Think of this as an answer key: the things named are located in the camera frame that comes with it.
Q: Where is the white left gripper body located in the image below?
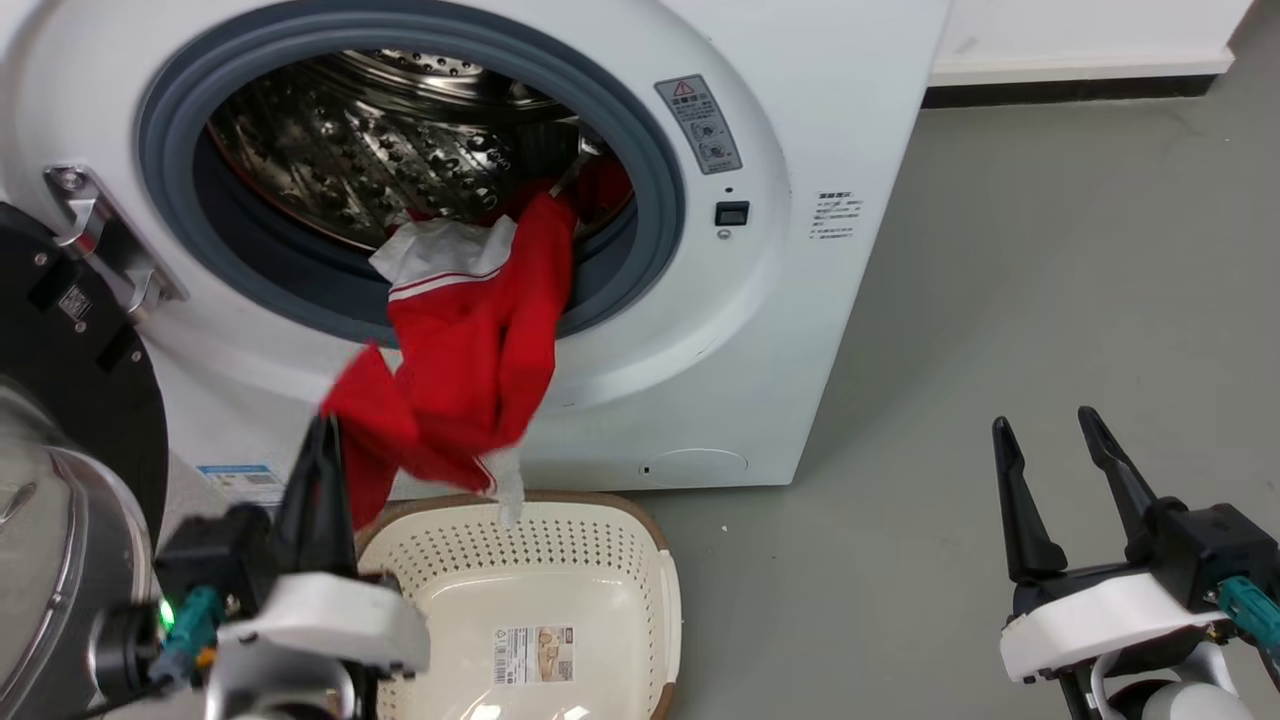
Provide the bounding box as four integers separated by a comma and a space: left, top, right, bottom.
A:
215, 570, 432, 683

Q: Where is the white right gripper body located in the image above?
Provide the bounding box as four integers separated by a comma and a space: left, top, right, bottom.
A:
999, 560, 1229, 685

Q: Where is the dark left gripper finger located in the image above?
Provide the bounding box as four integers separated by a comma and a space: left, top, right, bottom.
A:
274, 415, 323, 579
320, 415, 359, 579

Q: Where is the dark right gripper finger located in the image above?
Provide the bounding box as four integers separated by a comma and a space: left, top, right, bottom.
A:
1077, 405, 1161, 566
992, 416, 1069, 585

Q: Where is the red and white garment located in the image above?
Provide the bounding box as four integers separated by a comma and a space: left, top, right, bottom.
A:
320, 160, 635, 531

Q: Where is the cream perforated laundry basket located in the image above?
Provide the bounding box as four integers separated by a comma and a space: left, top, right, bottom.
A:
355, 490, 683, 720

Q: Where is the black chrome washing machine door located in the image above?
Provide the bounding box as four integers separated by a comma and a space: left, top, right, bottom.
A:
0, 200, 171, 720

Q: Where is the white front-load washing machine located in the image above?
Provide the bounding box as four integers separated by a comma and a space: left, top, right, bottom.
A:
0, 0, 953, 506

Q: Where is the blue energy label sticker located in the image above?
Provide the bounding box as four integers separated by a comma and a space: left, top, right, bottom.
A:
196, 463, 289, 508

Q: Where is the barcode label sticker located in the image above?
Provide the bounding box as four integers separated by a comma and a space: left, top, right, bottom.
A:
492, 625, 576, 687

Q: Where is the round filter cover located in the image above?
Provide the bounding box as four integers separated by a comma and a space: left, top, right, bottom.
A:
640, 447, 749, 489

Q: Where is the small printed text label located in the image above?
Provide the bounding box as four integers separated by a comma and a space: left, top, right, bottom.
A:
808, 190, 865, 242

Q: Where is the perforated steel washer drum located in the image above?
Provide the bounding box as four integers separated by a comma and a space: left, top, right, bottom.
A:
207, 50, 635, 251

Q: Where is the black baseboard strip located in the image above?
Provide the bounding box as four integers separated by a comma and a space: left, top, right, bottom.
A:
922, 73, 1221, 109

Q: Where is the grey rubber door gasket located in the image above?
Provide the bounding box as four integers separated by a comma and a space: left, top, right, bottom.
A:
136, 10, 687, 349

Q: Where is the grey warning sticker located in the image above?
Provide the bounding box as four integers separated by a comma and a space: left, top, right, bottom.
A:
655, 74, 744, 177

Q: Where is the left teal connector cable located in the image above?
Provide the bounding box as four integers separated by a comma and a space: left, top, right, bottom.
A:
92, 585, 226, 696

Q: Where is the teal connector cable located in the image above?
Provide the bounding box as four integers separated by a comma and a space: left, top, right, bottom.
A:
1216, 575, 1280, 656
92, 585, 226, 696

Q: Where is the right teal connector cable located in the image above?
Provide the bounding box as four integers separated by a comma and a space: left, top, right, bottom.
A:
1216, 575, 1280, 656

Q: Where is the metal door hinge bracket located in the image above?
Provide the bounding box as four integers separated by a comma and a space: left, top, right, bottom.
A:
44, 165, 188, 323

